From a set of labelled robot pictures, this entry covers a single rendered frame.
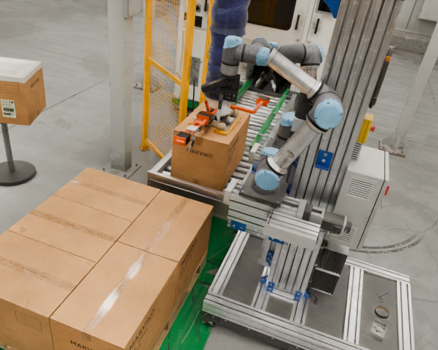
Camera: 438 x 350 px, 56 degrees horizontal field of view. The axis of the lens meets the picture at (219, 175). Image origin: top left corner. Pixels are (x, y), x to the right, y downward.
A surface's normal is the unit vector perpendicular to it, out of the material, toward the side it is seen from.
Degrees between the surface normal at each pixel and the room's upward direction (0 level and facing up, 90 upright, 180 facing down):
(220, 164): 90
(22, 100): 90
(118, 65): 90
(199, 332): 0
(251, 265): 0
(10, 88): 90
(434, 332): 0
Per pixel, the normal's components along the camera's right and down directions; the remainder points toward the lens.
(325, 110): -0.12, 0.42
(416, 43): -0.31, 0.48
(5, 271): 0.12, -0.83
